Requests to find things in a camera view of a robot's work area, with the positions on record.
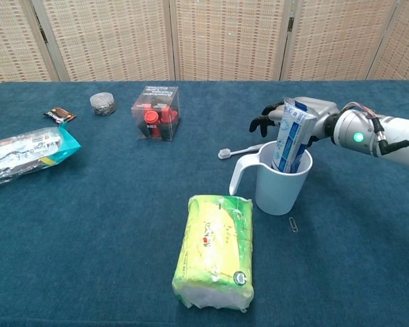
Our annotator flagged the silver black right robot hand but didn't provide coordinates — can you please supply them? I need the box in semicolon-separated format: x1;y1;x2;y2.
249;96;341;148

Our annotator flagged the blue white toothpaste tube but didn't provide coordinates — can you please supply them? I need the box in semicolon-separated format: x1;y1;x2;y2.
271;97;320;174

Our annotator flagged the white plastic cup with handle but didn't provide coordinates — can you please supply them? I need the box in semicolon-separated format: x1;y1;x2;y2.
228;140;314;215

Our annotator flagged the white toothbrush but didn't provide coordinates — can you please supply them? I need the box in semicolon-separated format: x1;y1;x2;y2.
217;142;265;160

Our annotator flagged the woven folding screen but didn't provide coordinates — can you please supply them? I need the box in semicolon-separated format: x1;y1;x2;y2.
0;0;409;89

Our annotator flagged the clear box with red bottles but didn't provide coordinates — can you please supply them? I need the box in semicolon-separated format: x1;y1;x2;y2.
130;84;182;142

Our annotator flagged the green yellow tissue pack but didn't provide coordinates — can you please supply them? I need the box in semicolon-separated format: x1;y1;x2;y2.
171;194;255;313

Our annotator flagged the brown candy wrapper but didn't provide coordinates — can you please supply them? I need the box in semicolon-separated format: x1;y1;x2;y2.
43;106;78;124

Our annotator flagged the dark blue tablecloth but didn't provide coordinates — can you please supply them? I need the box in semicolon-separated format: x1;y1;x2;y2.
0;80;409;327

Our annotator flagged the teal silver snack package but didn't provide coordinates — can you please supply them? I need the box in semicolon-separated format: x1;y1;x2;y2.
0;123;82;190

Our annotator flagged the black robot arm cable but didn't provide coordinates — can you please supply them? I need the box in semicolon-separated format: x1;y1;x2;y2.
371;115;409;155

